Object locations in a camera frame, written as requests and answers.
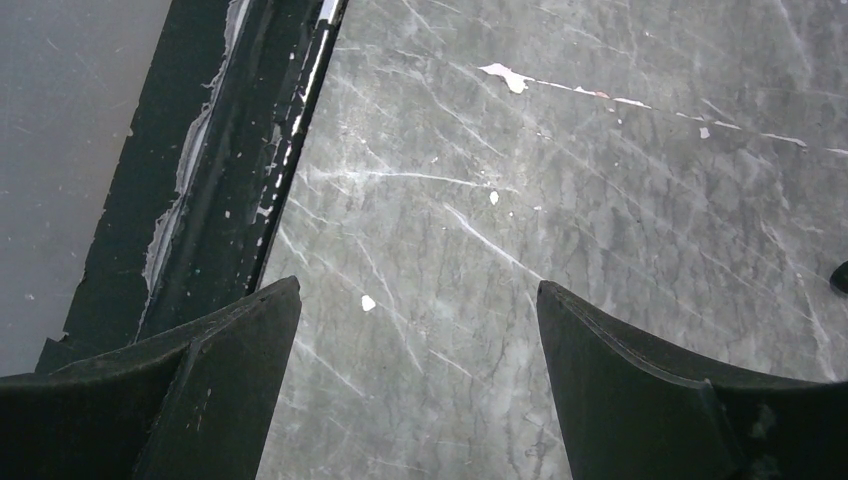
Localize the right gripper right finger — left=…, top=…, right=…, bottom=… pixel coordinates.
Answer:
left=536, top=280, right=847, bottom=479

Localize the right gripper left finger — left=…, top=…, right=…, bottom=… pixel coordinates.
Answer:
left=1, top=276, right=302, bottom=479

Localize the pink music stand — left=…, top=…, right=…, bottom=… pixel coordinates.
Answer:
left=829, top=261, right=848, bottom=297

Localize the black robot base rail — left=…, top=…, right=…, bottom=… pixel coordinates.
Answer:
left=36, top=1, right=346, bottom=373

